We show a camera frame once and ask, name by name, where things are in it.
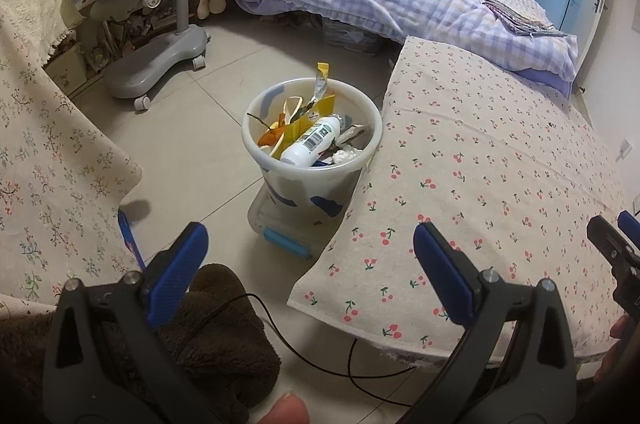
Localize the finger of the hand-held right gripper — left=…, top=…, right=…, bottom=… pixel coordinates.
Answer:
left=617, top=210, right=640, bottom=250
left=586, top=215, right=640, bottom=275

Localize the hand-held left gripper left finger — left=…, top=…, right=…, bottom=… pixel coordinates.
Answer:
left=42, top=221, right=226, bottom=424

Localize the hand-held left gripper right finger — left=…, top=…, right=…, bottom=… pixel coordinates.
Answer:
left=405, top=221, right=578, bottom=424

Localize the white plastic trash bin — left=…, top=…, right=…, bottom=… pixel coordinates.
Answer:
left=242, top=77, right=383, bottom=217

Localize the white paper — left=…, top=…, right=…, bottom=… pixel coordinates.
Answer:
left=330, top=145, right=363, bottom=166

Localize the clear plastic wrapper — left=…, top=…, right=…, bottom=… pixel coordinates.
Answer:
left=340, top=124, right=374, bottom=146

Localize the white plastic bottle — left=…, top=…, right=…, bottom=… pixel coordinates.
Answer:
left=279, top=114, right=344, bottom=167

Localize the yellow packet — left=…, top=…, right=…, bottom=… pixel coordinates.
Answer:
left=270, top=94, right=316, bottom=160

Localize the yellow orange snack wrapper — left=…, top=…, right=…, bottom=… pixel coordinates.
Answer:
left=257, top=62, right=337, bottom=150

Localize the person's right hand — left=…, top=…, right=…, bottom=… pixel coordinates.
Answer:
left=596, top=315, right=632, bottom=380

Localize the person's left hand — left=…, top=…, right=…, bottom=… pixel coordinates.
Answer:
left=262, top=393, right=310, bottom=424

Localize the blue stick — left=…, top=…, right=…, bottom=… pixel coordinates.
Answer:
left=117, top=210, right=146, bottom=270

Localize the cherry print tablecloth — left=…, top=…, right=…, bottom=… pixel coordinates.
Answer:
left=287, top=35, right=640, bottom=367

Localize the clear storage box blue latch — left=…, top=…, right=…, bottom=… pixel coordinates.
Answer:
left=248, top=189, right=331, bottom=261

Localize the floral print tablecloth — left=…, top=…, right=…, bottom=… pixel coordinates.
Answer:
left=0, top=19, right=146, bottom=305

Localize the grey swivel chair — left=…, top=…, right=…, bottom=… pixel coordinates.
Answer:
left=85, top=0, right=208, bottom=110

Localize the cardboard box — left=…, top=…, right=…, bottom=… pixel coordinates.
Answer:
left=44, top=47, right=90, bottom=94

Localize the folded striped grey cloth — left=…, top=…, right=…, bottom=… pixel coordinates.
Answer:
left=482, top=0, right=568, bottom=38

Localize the patterned under-bed box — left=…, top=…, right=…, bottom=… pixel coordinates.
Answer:
left=322, top=17, right=386, bottom=56

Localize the cream lace cloth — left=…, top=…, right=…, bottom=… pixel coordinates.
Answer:
left=0, top=0, right=86, bottom=70

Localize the black cable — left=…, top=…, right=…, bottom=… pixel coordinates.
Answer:
left=195, top=294, right=416, bottom=405

